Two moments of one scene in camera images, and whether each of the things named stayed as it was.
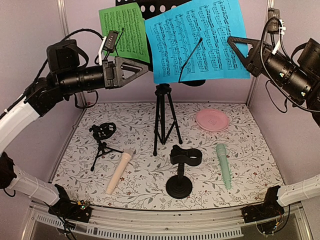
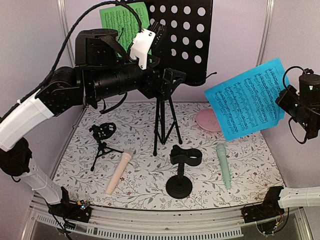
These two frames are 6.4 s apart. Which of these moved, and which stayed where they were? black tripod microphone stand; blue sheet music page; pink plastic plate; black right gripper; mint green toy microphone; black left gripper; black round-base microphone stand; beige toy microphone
Moved: black right gripper; black left gripper; blue sheet music page
Stayed: black round-base microphone stand; black tripod microphone stand; pink plastic plate; beige toy microphone; mint green toy microphone
